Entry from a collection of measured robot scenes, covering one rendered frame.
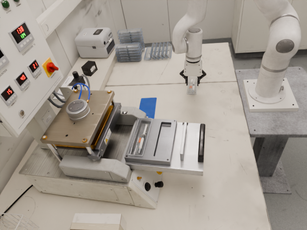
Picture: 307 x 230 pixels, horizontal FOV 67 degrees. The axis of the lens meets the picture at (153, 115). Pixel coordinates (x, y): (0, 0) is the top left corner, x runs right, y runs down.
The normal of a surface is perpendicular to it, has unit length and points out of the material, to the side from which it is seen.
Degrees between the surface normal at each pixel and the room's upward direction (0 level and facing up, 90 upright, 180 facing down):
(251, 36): 90
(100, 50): 91
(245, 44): 90
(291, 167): 0
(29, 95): 90
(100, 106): 0
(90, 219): 3
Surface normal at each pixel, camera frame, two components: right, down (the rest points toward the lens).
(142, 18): -0.11, 0.70
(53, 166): -0.13, -0.71
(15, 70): 0.97, 0.04
